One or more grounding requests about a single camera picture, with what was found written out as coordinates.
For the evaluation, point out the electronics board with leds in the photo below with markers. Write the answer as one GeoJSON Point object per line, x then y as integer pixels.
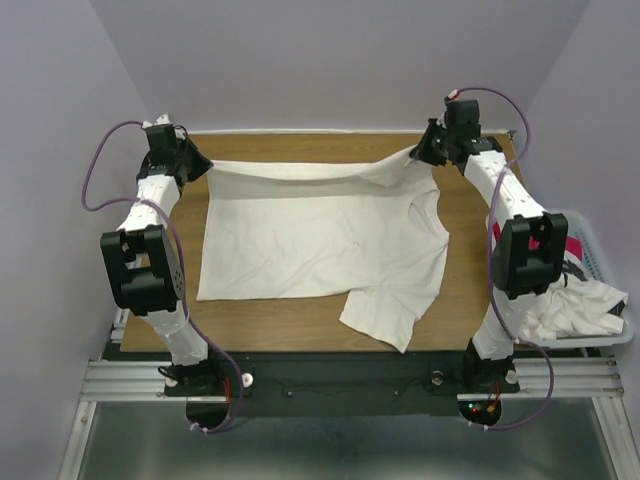
{"type": "Point", "coordinates": [479, 408]}

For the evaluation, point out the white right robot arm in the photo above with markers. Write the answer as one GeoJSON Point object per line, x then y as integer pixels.
{"type": "Point", "coordinates": [526, 243]}

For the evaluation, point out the white plastic laundry basket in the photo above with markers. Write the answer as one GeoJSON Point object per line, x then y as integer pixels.
{"type": "Point", "coordinates": [579, 228]}

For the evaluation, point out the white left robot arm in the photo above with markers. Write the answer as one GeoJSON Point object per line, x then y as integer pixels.
{"type": "Point", "coordinates": [144, 260]}

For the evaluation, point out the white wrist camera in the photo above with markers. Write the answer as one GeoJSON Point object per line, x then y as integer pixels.
{"type": "Point", "coordinates": [164, 119]}
{"type": "Point", "coordinates": [452, 96]}

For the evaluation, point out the white printed t shirt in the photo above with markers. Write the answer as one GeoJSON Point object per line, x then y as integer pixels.
{"type": "Point", "coordinates": [576, 305]}

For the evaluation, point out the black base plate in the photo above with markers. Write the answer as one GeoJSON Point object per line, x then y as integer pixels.
{"type": "Point", "coordinates": [265, 385]}

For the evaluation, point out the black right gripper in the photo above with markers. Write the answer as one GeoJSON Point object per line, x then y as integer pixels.
{"type": "Point", "coordinates": [422, 151]}

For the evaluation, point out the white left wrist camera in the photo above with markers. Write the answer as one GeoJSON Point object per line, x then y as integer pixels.
{"type": "Point", "coordinates": [164, 119]}

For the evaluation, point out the red t shirt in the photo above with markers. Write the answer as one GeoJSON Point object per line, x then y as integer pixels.
{"type": "Point", "coordinates": [573, 245]}

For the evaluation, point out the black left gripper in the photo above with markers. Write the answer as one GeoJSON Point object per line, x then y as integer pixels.
{"type": "Point", "coordinates": [202, 164]}

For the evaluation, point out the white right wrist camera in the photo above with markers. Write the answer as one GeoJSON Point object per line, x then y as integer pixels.
{"type": "Point", "coordinates": [452, 96]}

